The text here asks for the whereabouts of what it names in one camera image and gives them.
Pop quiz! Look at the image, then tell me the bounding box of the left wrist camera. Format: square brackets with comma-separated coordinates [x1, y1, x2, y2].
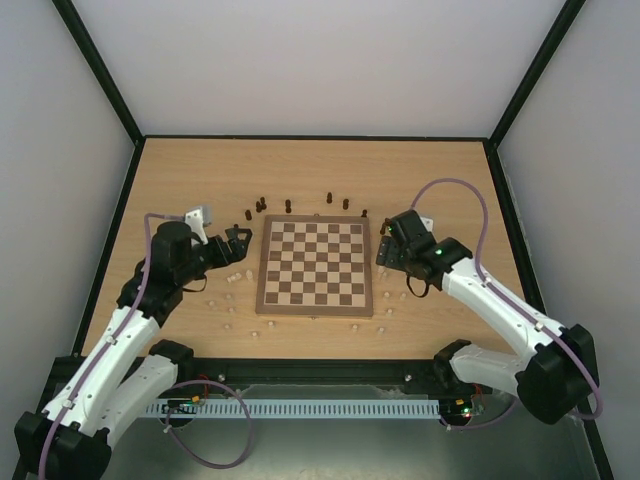
[184, 205, 212, 245]

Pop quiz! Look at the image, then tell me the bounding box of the purple cable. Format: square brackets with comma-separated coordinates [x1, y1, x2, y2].
[37, 212, 254, 476]
[409, 178, 600, 432]

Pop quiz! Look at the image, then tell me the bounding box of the wooden chess board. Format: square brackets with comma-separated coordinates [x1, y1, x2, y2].
[255, 215, 374, 318]

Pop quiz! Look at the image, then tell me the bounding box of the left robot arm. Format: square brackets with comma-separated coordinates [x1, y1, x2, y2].
[14, 213, 252, 479]

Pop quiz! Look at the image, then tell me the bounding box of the light blue cable duct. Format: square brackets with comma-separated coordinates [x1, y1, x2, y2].
[140, 399, 440, 420]

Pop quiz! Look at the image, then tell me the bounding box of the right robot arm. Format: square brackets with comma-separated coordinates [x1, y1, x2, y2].
[376, 210, 599, 425]

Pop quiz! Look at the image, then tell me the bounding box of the black aluminium frame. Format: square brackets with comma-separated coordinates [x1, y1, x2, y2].
[9, 0, 616, 480]

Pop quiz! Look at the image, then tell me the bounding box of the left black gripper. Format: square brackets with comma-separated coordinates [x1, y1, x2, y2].
[178, 229, 254, 285]

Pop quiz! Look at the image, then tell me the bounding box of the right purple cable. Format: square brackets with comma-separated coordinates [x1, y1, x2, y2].
[409, 178, 600, 432]

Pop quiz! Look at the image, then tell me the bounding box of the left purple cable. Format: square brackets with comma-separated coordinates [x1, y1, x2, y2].
[37, 212, 254, 476]

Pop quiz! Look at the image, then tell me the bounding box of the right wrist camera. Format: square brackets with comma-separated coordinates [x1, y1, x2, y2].
[420, 216, 434, 232]

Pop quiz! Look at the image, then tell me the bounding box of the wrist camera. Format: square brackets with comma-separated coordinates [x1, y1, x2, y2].
[184, 205, 212, 245]
[420, 216, 434, 232]

